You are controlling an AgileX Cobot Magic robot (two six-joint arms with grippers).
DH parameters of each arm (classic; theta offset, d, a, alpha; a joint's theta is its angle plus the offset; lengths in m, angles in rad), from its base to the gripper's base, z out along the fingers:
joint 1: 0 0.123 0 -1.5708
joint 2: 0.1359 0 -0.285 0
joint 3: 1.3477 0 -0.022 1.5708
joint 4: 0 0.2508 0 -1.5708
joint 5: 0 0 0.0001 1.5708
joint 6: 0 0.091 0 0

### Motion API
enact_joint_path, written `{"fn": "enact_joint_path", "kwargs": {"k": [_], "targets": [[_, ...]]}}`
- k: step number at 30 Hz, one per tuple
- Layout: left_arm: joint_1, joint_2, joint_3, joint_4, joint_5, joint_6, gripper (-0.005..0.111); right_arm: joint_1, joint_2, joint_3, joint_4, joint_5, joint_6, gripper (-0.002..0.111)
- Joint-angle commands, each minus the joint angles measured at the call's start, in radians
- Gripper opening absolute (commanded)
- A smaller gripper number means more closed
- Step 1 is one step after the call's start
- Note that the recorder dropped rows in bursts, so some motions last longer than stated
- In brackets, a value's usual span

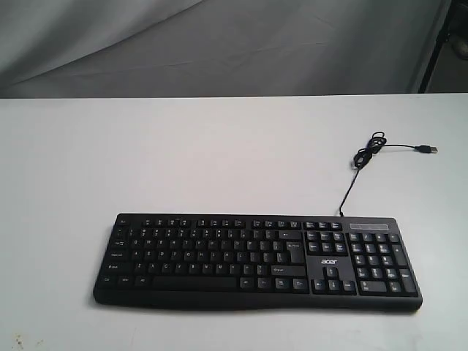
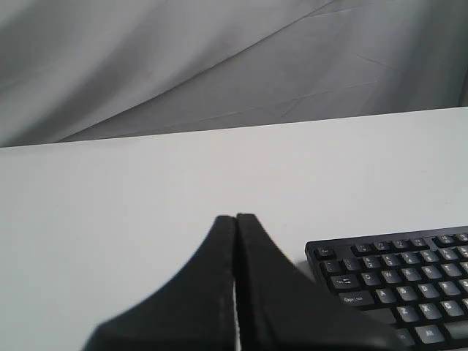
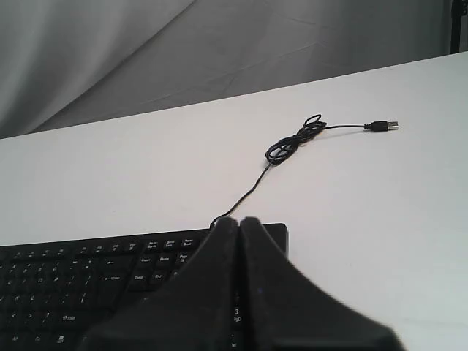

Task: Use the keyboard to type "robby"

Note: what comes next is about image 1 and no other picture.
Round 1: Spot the black acer keyboard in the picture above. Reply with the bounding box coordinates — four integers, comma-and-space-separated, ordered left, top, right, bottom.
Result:
93, 214, 423, 312

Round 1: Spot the grey backdrop cloth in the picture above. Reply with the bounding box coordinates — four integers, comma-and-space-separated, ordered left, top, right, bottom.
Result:
1, 1, 449, 98

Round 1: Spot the black stand pole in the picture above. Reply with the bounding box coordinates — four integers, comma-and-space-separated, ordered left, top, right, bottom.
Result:
418, 1, 461, 94

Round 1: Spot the black USB cable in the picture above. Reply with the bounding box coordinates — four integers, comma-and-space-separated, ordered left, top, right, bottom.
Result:
337, 131, 439, 217

